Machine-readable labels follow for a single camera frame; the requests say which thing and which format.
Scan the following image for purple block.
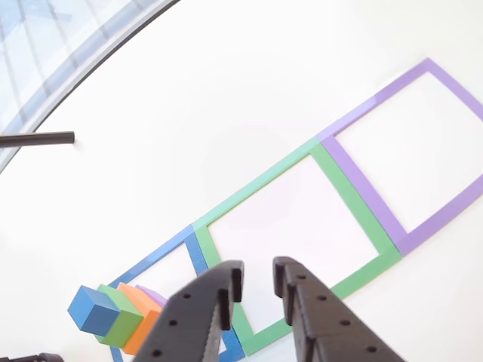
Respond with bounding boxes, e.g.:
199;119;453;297
134;284;169;308

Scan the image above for orange cube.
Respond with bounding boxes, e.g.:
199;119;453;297
116;281;163;356

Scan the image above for green cube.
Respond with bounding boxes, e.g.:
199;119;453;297
94;283;145;348

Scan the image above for small blue cube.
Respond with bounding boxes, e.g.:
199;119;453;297
66;285;121;336

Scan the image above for black tripod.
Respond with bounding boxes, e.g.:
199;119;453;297
0;130;75;149

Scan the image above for blue square frame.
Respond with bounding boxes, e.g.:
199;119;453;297
107;225;246;362

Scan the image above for green square frame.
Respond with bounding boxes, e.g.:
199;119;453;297
191;137;404;357

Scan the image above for purple square frame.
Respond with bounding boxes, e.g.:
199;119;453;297
316;57;483;257

